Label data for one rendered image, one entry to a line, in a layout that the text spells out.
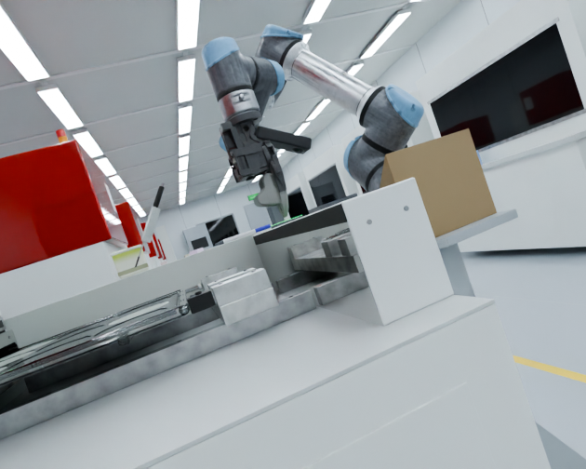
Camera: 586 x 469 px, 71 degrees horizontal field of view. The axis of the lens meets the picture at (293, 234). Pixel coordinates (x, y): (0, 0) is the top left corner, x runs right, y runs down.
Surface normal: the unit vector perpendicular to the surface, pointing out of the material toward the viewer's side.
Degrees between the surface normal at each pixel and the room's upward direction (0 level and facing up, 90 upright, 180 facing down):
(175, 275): 90
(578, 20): 90
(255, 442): 90
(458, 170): 90
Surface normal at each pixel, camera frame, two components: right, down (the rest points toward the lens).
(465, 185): 0.30, -0.08
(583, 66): -0.91, 0.33
